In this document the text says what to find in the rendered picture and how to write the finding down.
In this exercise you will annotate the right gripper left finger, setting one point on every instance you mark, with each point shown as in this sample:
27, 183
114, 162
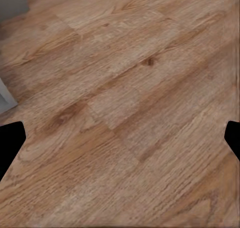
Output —
12, 137

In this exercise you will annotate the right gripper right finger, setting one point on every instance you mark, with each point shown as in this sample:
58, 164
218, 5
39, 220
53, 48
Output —
232, 136

